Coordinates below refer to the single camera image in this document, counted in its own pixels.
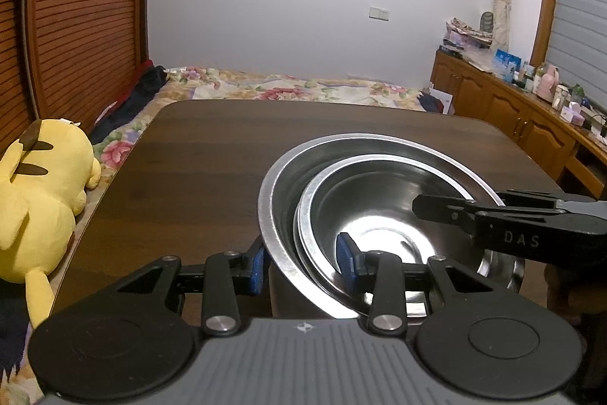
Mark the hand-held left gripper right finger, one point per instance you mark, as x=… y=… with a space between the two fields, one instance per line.
x=348 y=265

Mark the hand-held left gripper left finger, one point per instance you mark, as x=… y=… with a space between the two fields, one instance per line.
x=257 y=267

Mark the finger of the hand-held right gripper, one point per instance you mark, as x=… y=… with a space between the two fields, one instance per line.
x=531 y=198
x=441 y=210

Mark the large steel bowl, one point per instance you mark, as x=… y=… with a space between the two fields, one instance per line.
x=280 y=205

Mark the medium steel bowl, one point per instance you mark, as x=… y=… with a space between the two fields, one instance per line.
x=332 y=189

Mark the person's right hand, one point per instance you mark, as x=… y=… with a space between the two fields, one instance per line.
x=564 y=291

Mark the wooden cabinet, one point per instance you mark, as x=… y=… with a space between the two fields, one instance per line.
x=502 y=111

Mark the pink tissue box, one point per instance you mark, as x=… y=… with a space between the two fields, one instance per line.
x=572 y=113

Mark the navy cloth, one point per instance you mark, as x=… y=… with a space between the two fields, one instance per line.
x=429 y=103

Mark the white paper bag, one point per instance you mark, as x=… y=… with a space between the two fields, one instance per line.
x=443 y=100

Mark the pink bottle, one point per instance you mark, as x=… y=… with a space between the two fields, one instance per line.
x=547 y=83

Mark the blue box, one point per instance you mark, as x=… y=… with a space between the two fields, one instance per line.
x=507 y=63

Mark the pile of patterned cloth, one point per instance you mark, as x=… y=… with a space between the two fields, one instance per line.
x=467 y=34

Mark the small grey fan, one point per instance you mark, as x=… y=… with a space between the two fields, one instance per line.
x=487 y=21

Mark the floral bedspread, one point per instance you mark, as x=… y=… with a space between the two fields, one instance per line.
x=284 y=84

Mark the black and red cloth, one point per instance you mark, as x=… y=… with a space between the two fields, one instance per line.
x=137 y=96

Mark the yellow plush toy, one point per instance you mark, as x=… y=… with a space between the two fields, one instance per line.
x=42 y=196

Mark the wooden slatted wardrobe door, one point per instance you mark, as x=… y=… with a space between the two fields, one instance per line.
x=80 y=16

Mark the white wall switch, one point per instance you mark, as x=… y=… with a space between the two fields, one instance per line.
x=379 y=13

